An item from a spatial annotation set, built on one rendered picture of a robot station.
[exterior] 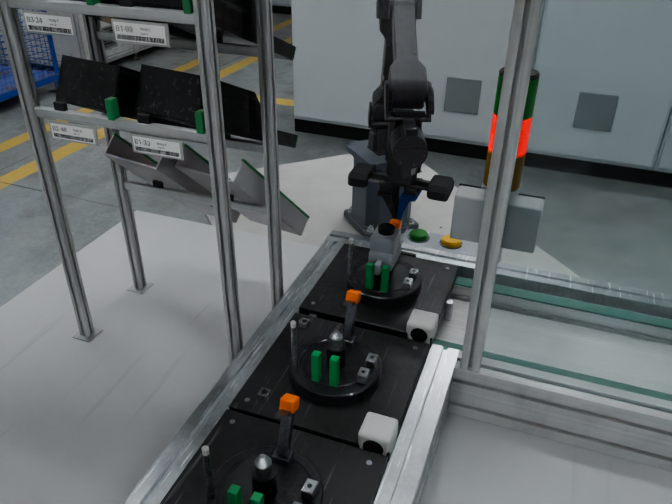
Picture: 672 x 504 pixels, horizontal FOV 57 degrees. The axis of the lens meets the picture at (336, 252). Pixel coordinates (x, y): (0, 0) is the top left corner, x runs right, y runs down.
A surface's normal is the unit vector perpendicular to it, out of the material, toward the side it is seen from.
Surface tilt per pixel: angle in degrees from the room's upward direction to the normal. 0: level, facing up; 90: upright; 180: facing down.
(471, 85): 90
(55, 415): 0
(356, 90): 90
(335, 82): 90
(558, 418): 90
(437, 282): 0
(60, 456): 0
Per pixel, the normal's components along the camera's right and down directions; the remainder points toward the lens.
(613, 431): -0.35, 0.48
